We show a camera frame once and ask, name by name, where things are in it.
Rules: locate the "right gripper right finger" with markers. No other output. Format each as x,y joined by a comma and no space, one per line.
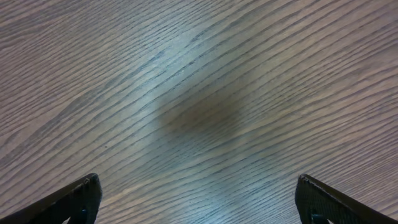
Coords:
317,202

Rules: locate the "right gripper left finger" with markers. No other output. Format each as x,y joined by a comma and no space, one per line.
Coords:
77,202

